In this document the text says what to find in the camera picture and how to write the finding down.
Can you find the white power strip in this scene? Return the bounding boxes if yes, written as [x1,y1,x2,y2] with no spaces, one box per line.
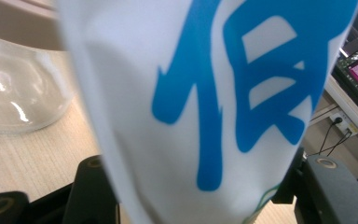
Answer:
[329,111,358,137]

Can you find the white stand-up pouch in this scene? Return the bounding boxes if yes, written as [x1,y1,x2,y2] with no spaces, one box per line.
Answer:
[55,0,358,224]

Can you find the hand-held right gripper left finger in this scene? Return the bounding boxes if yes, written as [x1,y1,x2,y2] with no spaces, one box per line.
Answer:
[101,157,121,224]

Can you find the clear glass jar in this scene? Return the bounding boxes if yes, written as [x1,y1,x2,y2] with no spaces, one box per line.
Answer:
[0,32,77,134]

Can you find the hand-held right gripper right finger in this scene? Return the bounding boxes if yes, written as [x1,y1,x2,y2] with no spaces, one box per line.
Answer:
[270,147,306,205]

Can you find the white desk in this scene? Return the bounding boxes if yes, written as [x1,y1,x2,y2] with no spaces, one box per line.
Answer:
[324,74,358,148]

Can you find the black power cable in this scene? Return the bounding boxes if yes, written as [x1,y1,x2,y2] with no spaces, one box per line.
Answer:
[309,129,353,157]
[318,116,344,156]

